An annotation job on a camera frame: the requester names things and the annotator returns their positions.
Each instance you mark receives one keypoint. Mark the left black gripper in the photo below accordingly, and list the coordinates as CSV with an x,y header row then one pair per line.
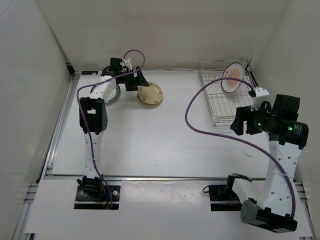
x,y
139,80

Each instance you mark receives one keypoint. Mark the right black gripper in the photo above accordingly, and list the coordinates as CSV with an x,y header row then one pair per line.
x,y
245,114

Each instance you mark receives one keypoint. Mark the cream plate floral print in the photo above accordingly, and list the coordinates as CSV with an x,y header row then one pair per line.
x,y
151,94

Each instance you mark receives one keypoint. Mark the dark blue rimmed plate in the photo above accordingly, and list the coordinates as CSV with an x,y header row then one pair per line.
x,y
114,95

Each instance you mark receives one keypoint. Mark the orange sunburst plate green rim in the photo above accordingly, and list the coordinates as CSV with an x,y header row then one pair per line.
x,y
233,77

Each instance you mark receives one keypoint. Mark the cream plate black spot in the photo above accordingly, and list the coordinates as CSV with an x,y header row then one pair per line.
x,y
148,105

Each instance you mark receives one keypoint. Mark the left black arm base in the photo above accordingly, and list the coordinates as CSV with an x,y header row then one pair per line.
x,y
96,196

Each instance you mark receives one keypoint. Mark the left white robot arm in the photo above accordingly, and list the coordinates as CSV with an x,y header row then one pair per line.
x,y
93,117

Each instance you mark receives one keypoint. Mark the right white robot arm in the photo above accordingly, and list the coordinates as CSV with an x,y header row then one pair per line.
x,y
274,208

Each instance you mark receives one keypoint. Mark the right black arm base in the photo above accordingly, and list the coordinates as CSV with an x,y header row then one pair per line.
x,y
224,198

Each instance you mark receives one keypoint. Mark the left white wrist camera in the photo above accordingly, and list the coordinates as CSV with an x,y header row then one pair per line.
x,y
127,63

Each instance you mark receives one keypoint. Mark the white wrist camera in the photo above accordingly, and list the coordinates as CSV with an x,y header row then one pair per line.
x,y
127,63
259,95

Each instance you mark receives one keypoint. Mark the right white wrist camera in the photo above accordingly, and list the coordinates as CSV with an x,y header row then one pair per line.
x,y
259,95

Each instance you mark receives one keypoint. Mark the metal wire dish rack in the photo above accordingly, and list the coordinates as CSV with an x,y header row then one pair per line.
x,y
224,97

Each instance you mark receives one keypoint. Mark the metal rail bar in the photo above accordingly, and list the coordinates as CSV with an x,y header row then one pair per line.
x,y
138,178

